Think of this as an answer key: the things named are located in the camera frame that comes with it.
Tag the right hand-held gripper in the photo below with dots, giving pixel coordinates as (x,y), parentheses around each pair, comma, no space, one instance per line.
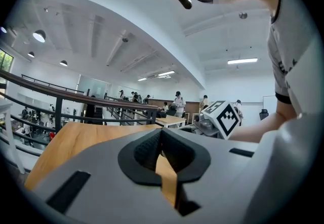
(211,116)

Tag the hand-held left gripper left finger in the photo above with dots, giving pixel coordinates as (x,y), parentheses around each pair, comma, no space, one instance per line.
(101,167)

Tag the ceiling dome fixture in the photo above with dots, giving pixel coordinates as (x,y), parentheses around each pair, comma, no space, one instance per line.
(125,39)
(243,15)

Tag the black railing with wooden handrail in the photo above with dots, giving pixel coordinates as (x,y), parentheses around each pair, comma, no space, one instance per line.
(76,96)

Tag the window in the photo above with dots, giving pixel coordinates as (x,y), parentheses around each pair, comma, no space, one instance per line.
(5,61)

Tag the black pendant lamp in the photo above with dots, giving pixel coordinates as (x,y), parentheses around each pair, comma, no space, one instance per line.
(31,54)
(63,63)
(3,29)
(39,36)

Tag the wooden table with white legs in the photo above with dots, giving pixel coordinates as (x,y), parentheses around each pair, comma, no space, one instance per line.
(169,118)

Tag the grey printed t-shirt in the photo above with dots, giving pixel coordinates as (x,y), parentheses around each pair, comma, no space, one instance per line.
(291,41)

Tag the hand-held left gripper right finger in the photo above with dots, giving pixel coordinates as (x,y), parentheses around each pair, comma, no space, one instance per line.
(222,162)

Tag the black office chair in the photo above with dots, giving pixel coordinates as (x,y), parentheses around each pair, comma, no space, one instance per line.
(264,114)

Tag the person's right forearm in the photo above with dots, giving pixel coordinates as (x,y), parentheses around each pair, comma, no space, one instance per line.
(265,127)

